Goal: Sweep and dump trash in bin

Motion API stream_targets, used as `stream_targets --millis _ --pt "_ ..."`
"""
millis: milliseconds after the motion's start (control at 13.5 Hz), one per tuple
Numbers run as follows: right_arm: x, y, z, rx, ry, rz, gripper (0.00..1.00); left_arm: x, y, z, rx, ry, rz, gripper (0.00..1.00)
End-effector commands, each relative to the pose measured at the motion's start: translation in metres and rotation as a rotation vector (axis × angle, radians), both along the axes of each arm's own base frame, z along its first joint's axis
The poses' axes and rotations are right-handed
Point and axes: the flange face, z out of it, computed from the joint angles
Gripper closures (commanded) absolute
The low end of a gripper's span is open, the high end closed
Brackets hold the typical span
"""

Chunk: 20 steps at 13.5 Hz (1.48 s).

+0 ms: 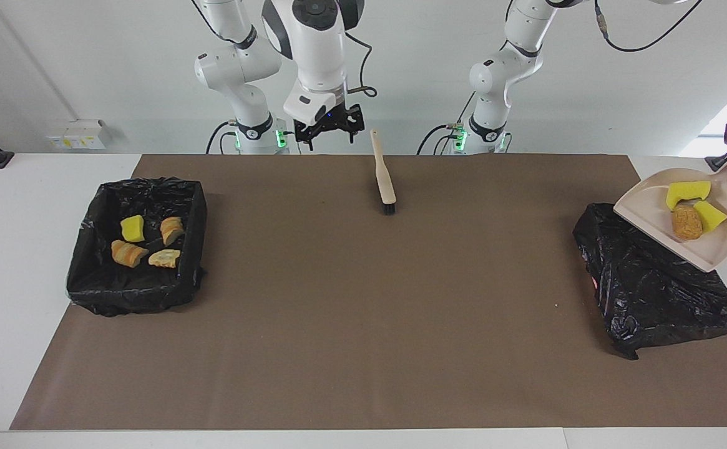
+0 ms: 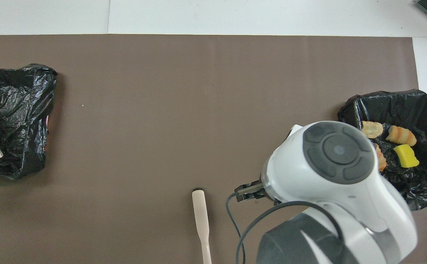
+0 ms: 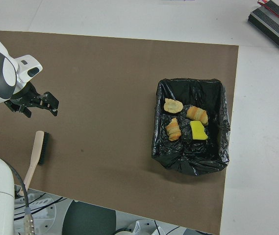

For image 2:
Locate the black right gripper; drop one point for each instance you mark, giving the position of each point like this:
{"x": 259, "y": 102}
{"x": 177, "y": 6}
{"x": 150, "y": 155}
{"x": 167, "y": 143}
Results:
{"x": 264, "y": 190}

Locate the beige hand brush black bristles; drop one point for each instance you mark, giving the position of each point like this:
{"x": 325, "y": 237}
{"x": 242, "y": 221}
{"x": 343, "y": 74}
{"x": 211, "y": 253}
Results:
{"x": 200, "y": 212}

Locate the pale toy pastry piece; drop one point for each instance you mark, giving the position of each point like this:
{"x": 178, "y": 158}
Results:
{"x": 372, "y": 129}
{"x": 382, "y": 161}

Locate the yellow sponge chunk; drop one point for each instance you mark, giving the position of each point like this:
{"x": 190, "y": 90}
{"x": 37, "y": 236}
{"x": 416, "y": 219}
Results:
{"x": 405, "y": 156}

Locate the orange striped toy croissant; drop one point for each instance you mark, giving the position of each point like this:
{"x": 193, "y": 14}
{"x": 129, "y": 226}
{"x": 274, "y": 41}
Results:
{"x": 402, "y": 135}

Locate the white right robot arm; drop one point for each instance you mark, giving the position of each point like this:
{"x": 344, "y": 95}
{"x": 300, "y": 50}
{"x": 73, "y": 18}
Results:
{"x": 338, "y": 190}

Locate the open bin black bag liner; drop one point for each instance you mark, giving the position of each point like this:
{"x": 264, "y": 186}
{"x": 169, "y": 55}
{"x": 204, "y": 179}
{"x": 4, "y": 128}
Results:
{"x": 418, "y": 183}

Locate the bin covered by black bag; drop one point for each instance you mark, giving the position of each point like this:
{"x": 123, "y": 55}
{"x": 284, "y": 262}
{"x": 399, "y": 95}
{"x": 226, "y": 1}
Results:
{"x": 15, "y": 110}

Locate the brown table mat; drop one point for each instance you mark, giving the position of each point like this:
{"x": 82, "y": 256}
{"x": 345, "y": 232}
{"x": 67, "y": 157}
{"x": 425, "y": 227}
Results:
{"x": 125, "y": 146}

